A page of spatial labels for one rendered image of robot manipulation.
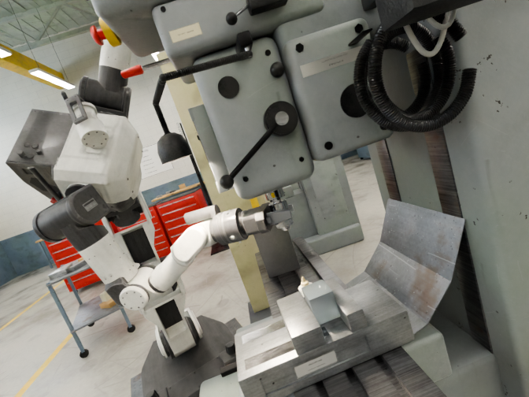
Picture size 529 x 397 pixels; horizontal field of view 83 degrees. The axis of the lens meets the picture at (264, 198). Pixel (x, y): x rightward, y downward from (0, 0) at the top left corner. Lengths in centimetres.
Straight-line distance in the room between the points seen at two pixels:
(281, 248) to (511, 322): 63
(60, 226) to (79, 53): 1017
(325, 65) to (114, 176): 65
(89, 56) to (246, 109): 1030
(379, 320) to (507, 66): 53
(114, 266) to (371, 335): 67
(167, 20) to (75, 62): 1032
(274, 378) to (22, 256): 1158
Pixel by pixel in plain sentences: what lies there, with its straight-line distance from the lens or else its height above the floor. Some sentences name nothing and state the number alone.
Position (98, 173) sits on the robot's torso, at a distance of 96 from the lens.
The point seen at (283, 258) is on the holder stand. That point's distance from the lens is 108.
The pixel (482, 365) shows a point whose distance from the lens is 99.
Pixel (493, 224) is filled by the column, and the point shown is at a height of 112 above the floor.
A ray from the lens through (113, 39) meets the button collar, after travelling 81.
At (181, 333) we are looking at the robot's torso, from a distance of 152.
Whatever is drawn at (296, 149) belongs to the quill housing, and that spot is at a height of 138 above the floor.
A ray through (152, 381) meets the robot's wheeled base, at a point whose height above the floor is 57.
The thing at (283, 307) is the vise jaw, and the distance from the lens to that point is 70.
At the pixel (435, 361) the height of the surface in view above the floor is 82.
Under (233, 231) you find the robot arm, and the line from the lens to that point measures 77.
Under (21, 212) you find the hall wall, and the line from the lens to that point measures 1170.
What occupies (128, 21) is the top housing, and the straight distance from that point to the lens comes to 74.
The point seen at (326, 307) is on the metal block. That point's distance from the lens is 65.
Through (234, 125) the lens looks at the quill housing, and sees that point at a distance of 65.
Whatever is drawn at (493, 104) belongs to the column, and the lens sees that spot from 72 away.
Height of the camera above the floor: 142
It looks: 10 degrees down
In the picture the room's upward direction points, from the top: 19 degrees counter-clockwise
